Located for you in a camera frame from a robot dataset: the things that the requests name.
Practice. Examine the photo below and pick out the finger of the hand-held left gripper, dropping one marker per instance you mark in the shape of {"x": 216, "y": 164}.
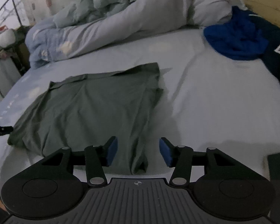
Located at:
{"x": 1, "y": 130}

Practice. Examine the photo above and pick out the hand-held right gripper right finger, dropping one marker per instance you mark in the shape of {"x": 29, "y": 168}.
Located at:
{"x": 165, "y": 152}

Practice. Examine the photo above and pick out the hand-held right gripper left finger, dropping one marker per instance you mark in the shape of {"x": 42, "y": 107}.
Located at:
{"x": 112, "y": 151}

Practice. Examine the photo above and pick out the green shirt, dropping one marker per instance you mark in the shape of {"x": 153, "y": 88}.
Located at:
{"x": 84, "y": 112}

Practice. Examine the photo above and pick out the black metal clothes rack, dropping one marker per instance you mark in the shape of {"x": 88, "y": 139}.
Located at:
{"x": 16, "y": 9}

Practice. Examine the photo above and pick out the white radiator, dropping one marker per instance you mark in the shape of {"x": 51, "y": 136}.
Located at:
{"x": 4, "y": 74}

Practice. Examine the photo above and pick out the bed with pale sheet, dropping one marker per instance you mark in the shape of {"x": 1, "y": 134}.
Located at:
{"x": 212, "y": 86}

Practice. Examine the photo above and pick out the white cushion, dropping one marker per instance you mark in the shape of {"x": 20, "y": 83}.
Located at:
{"x": 6, "y": 38}

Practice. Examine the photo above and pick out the black phone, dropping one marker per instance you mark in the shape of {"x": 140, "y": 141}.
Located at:
{"x": 278, "y": 165}

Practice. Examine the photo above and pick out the blue crumpled garment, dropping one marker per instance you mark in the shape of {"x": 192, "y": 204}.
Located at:
{"x": 235, "y": 37}

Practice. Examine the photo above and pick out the patterned curtain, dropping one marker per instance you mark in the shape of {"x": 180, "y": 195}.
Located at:
{"x": 39, "y": 0}

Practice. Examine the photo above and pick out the grey blue printed duvet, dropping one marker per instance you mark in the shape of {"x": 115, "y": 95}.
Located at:
{"x": 142, "y": 16}

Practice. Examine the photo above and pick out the navy printed garment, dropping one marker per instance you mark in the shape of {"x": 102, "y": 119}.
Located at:
{"x": 277, "y": 67}

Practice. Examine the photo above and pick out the pale green quilt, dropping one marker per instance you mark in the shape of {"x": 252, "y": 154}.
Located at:
{"x": 100, "y": 4}

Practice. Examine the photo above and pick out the wooden headboard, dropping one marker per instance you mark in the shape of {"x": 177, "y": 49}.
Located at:
{"x": 263, "y": 2}

